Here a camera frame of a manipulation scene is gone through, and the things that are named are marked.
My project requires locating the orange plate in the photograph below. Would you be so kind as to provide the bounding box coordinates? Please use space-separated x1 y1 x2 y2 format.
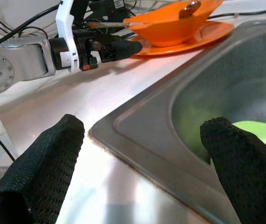
130 20 235 56

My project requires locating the green bowl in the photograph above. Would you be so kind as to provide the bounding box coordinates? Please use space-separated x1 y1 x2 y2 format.
232 120 266 161

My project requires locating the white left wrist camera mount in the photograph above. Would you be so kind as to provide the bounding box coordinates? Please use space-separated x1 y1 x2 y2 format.
55 0 80 73

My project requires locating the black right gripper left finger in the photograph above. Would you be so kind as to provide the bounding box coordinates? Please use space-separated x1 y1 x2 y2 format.
0 113 86 224

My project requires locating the orange bowl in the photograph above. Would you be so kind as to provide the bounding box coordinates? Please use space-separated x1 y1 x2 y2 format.
123 0 224 47

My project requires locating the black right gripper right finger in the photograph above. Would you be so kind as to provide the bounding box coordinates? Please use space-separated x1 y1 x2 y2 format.
199 116 266 224

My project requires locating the stainless steel sink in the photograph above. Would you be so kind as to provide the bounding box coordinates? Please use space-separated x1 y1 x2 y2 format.
88 18 266 224

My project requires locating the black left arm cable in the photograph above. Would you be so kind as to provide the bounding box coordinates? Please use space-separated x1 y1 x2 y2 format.
0 1 65 46

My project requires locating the black charger block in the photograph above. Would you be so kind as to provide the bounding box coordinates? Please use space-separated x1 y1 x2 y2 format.
88 0 127 22

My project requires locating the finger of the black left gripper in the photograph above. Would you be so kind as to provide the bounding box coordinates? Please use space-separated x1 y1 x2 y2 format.
110 39 144 63

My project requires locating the black counter cable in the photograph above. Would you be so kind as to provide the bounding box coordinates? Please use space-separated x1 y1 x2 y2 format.
207 5 266 20

